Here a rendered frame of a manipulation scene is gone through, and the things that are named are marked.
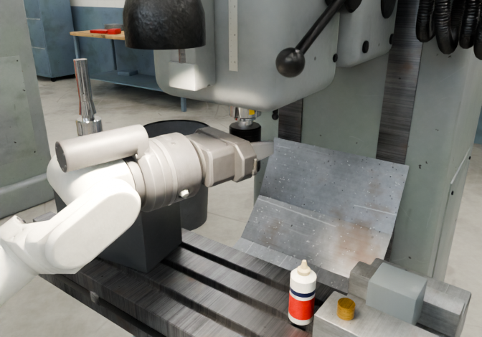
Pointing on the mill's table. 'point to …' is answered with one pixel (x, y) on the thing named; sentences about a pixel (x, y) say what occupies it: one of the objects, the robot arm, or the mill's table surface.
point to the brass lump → (346, 309)
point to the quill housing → (262, 42)
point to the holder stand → (143, 237)
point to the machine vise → (453, 309)
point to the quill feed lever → (287, 69)
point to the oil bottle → (302, 295)
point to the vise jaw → (361, 322)
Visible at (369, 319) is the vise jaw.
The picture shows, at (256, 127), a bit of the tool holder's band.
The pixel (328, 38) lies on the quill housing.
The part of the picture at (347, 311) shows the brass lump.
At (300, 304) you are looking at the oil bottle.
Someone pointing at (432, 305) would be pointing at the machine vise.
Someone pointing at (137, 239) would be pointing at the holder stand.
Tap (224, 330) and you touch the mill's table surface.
